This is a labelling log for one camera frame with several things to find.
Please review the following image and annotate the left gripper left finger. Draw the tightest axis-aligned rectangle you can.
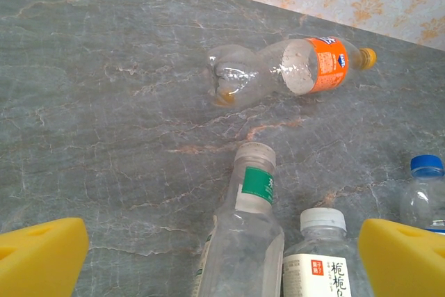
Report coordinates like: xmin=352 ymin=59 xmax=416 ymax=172
xmin=0 ymin=216 xmax=90 ymax=297

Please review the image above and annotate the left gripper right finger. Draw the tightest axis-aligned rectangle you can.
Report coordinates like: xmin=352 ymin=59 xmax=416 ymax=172
xmin=357 ymin=218 xmax=445 ymax=297

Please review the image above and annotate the green label clear bottle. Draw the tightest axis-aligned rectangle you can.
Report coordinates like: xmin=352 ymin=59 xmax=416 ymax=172
xmin=194 ymin=142 xmax=286 ymax=297

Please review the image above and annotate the orange label soda bottle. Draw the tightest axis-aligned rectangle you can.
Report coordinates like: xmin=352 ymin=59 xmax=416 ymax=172
xmin=204 ymin=35 xmax=378 ymax=109

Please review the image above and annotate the blue label blue cap bottle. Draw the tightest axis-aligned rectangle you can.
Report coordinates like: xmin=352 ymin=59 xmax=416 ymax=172
xmin=398 ymin=154 xmax=445 ymax=235

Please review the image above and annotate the white label square bottle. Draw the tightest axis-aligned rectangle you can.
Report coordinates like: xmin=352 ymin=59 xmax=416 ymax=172
xmin=282 ymin=207 xmax=375 ymax=297

